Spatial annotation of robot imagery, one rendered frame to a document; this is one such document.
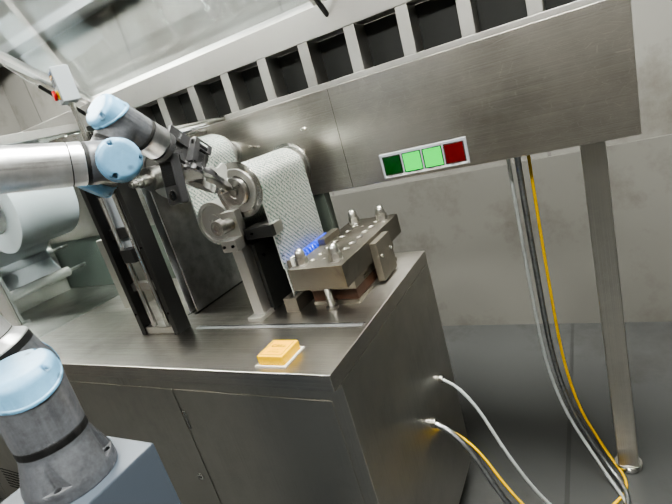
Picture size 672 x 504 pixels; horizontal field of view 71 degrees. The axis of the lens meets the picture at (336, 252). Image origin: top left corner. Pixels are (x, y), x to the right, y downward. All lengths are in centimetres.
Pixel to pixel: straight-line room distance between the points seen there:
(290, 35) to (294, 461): 114
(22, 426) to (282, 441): 55
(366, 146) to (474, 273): 148
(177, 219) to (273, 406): 68
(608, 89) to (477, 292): 171
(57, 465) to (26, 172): 47
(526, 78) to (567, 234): 142
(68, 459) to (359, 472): 57
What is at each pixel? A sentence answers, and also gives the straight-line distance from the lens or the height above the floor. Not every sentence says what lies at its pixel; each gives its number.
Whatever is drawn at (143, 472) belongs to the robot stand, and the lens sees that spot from 99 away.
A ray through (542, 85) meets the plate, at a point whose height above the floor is 130.
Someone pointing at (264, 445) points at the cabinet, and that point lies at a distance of 124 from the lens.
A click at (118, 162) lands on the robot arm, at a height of 139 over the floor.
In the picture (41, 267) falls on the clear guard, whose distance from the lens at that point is 202.
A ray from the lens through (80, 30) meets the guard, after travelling 177.
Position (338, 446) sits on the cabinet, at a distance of 110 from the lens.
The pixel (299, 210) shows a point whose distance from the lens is 134.
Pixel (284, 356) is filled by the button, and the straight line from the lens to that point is 103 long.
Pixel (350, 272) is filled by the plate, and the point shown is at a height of 100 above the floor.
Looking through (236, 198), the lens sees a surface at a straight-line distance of 123.
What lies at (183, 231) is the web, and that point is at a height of 115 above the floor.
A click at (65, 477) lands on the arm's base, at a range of 95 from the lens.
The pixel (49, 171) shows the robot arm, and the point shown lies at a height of 141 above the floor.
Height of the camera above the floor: 138
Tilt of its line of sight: 16 degrees down
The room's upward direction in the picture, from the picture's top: 16 degrees counter-clockwise
